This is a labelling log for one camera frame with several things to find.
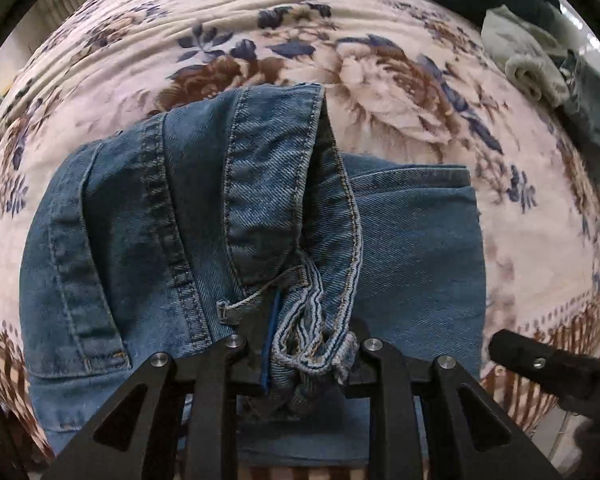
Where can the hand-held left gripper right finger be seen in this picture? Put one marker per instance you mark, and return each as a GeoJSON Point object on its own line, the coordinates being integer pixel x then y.
{"type": "Point", "coordinates": [380, 375]}

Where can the grey-blue striped curtain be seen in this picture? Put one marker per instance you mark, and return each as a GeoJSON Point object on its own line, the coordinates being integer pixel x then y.
{"type": "Point", "coordinates": [60, 5]}

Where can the floral checkered bedspread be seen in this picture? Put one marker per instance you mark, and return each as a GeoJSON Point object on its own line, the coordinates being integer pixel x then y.
{"type": "Point", "coordinates": [380, 85]}

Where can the blue denim pants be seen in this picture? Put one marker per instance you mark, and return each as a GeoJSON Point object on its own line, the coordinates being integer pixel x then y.
{"type": "Point", "coordinates": [180, 210]}

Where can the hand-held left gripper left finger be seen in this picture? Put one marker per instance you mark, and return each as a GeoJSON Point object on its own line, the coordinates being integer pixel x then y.
{"type": "Point", "coordinates": [267, 360]}

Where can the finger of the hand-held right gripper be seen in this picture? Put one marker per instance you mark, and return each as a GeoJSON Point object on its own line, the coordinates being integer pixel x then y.
{"type": "Point", "coordinates": [540, 362]}

